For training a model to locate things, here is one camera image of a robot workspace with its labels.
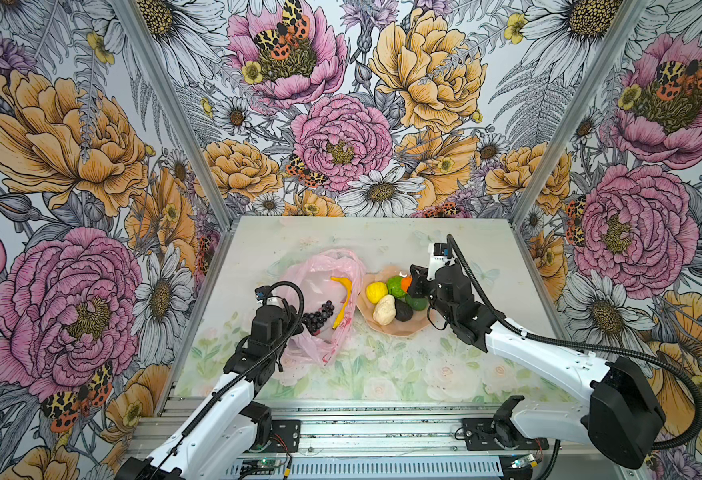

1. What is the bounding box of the yellow fake lemon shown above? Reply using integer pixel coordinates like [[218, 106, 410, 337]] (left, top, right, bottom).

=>
[[365, 281, 388, 305]]

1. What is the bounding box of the bright green fake lime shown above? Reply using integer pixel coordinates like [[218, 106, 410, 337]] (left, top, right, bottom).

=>
[[386, 275, 408, 299]]

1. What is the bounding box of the left black cable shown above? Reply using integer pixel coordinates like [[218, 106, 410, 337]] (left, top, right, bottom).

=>
[[146, 280, 307, 475]]

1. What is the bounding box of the yellow fake banana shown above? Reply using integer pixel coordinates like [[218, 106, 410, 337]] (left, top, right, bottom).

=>
[[332, 277, 353, 330]]

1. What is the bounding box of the left aluminium corner post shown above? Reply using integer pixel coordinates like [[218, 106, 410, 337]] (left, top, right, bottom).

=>
[[114, 1, 236, 233]]

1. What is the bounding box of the right aluminium corner post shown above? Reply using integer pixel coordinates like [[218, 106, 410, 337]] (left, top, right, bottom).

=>
[[510, 0, 649, 230]]

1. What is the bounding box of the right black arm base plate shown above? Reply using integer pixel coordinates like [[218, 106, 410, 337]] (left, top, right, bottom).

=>
[[456, 417, 550, 452]]

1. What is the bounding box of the right black corrugated cable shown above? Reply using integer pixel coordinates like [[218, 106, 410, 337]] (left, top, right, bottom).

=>
[[445, 233, 702, 452]]

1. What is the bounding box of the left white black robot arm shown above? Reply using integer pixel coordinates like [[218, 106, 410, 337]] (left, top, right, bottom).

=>
[[115, 301, 301, 479]]

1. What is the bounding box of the orange fake tangerine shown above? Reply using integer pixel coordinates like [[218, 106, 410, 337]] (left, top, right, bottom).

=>
[[401, 276, 413, 293]]

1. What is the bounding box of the right green circuit board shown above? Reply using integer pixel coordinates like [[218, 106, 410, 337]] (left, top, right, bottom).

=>
[[509, 454, 538, 469]]

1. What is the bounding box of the aluminium corner post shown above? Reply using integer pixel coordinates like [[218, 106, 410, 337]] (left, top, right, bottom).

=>
[[510, 0, 649, 230], [114, 1, 236, 233]]

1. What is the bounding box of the green circuit board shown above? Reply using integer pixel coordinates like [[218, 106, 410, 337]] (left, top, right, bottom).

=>
[[239, 459, 283, 479], [509, 454, 538, 469]]

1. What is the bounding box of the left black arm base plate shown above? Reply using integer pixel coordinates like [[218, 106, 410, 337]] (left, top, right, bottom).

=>
[[262, 419, 302, 454]]

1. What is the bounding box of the dark green fake avocado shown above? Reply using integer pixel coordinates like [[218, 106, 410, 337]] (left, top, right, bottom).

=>
[[404, 295, 430, 311]]

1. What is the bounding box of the left green circuit board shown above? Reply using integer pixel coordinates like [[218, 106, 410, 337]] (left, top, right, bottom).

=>
[[239, 459, 283, 479]]

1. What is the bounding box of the pink plastic bag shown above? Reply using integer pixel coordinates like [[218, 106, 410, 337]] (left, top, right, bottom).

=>
[[280, 249, 366, 367]]

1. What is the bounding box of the white slotted cable duct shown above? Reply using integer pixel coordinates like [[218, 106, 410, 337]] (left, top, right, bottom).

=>
[[224, 457, 505, 480]]

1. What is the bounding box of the dark purple fake fruit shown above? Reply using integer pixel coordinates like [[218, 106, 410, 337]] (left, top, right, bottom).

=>
[[395, 298, 414, 322]]

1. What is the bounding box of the black fake grape bunch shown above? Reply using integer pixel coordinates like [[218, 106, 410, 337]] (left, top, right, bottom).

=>
[[302, 300, 335, 336]]

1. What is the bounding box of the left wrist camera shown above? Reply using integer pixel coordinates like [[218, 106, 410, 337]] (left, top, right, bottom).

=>
[[255, 285, 283, 308]]

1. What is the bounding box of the aluminium mounting rail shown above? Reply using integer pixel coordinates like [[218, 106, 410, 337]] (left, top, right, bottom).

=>
[[124, 383, 637, 460]]

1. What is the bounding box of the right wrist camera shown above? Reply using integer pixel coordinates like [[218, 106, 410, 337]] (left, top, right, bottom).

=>
[[428, 242, 454, 280]]

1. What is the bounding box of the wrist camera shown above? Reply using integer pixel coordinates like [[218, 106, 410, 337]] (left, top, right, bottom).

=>
[[428, 242, 454, 280], [255, 285, 283, 308]]

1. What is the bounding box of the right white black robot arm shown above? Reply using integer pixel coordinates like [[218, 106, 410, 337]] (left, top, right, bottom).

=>
[[407, 264, 666, 469]]

